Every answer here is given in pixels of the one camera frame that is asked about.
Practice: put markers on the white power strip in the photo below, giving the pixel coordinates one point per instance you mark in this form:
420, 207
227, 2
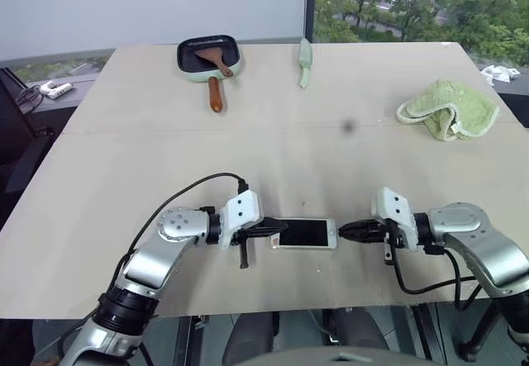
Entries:
55, 88

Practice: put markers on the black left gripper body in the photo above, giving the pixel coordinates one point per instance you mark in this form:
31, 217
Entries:
244, 254

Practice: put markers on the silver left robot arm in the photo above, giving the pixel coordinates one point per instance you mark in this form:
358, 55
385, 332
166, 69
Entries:
161, 254

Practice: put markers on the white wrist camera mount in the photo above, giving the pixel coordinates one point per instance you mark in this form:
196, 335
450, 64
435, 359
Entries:
394, 211
241, 213

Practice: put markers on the grey window frame post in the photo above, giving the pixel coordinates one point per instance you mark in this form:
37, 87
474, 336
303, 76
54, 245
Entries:
311, 6

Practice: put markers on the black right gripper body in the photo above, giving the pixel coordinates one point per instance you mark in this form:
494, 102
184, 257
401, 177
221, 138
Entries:
382, 230

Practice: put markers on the white gold smartphone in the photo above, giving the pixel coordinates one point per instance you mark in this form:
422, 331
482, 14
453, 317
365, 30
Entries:
303, 231

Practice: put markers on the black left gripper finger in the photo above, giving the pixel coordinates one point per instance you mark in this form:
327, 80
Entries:
273, 223
264, 232

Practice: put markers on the green square frying pan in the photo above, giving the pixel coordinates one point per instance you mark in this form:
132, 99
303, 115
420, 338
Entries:
208, 58

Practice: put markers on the grey rounded robot body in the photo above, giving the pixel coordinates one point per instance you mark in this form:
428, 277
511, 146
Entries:
351, 357

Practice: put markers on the black table leg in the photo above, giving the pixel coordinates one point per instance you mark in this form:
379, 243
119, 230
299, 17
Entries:
182, 341
427, 333

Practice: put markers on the green terry towel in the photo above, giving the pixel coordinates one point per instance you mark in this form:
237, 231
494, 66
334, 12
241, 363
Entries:
450, 107

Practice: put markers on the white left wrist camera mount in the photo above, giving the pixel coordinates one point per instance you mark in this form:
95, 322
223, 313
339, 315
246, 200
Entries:
241, 213

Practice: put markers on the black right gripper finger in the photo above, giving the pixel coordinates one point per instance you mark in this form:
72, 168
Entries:
357, 235
363, 224

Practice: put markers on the crumpled white plastic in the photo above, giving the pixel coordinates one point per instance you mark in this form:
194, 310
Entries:
502, 72

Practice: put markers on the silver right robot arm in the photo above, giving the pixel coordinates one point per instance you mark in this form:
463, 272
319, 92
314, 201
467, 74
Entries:
487, 246

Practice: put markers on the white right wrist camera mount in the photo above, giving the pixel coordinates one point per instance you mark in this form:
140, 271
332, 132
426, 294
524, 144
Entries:
394, 211

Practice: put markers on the brown wooden spatula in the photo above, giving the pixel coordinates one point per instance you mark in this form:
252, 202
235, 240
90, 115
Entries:
213, 60

